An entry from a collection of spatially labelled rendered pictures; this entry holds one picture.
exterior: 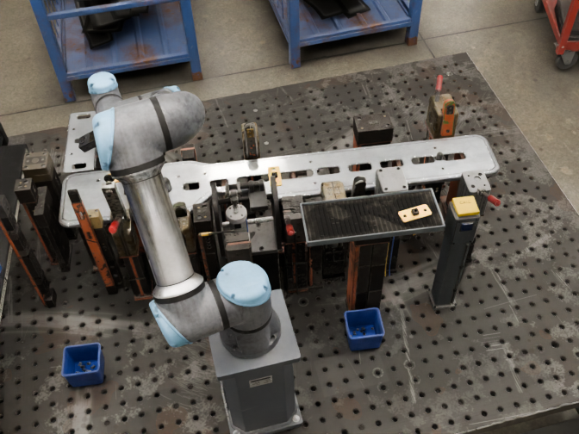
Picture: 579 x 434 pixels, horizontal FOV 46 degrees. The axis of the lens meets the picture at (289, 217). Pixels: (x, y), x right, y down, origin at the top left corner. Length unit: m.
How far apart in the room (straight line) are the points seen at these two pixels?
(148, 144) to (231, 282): 0.35
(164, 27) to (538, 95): 2.22
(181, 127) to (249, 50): 2.96
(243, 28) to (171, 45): 0.57
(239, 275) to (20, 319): 1.04
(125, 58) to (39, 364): 2.30
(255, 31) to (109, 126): 3.16
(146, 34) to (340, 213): 2.68
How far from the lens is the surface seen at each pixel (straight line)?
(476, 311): 2.28
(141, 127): 1.42
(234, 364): 1.68
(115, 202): 1.99
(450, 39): 4.50
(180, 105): 1.44
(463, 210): 1.91
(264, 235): 2.07
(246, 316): 1.55
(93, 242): 2.13
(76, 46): 4.34
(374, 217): 1.86
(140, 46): 4.22
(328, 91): 2.94
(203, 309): 1.52
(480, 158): 2.29
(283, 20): 4.26
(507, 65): 4.37
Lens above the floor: 2.58
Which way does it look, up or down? 50 degrees down
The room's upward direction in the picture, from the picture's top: 3 degrees counter-clockwise
